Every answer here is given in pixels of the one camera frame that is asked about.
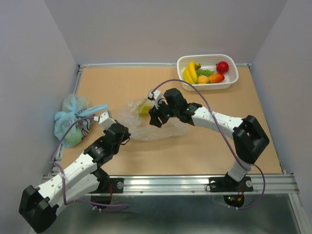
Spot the green grape bunch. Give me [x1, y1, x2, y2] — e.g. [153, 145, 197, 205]
[196, 69, 215, 77]

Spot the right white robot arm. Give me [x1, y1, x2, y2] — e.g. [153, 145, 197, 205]
[148, 88, 270, 190]

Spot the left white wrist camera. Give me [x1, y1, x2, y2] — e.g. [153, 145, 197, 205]
[93, 110, 116, 130]

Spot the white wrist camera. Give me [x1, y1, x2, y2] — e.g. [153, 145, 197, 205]
[93, 110, 116, 130]
[147, 90, 162, 109]

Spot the aluminium front rail frame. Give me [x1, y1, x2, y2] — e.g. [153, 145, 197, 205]
[39, 174, 299, 195]

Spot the red apple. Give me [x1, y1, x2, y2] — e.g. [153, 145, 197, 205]
[216, 61, 229, 74]

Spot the purple cable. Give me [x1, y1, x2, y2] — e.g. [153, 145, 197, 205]
[151, 79, 267, 212]
[50, 116, 130, 212]

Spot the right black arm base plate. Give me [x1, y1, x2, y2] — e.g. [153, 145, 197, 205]
[205, 176, 254, 194]

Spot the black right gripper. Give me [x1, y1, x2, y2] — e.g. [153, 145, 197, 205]
[149, 97, 179, 128]

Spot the red-orange mango fruit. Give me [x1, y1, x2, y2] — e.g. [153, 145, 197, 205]
[208, 73, 225, 84]

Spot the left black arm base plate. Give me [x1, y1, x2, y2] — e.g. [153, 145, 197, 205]
[89, 177, 124, 194]

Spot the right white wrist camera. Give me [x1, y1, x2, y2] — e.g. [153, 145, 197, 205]
[147, 90, 162, 109]

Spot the yellow banana bunch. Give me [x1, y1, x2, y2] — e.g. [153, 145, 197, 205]
[183, 61, 201, 84]

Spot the aluminium left side rail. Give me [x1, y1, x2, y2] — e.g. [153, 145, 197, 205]
[51, 64, 85, 175]

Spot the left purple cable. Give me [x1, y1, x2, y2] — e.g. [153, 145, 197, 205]
[50, 116, 130, 212]

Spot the clear lemon-print plastic bag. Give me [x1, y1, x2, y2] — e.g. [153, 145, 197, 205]
[116, 99, 189, 141]

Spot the blue tied plastic bag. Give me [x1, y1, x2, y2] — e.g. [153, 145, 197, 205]
[54, 94, 108, 148]

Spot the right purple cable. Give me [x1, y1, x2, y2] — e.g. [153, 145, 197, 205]
[151, 79, 267, 212]

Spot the white perforated plastic basket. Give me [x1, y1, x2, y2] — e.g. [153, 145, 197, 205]
[177, 54, 239, 91]

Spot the orange mango fruit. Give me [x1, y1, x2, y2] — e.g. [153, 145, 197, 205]
[197, 75, 209, 84]

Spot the yellow star fruit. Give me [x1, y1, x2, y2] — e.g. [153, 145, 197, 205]
[137, 106, 152, 117]

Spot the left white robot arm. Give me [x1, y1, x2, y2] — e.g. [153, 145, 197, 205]
[19, 122, 130, 234]

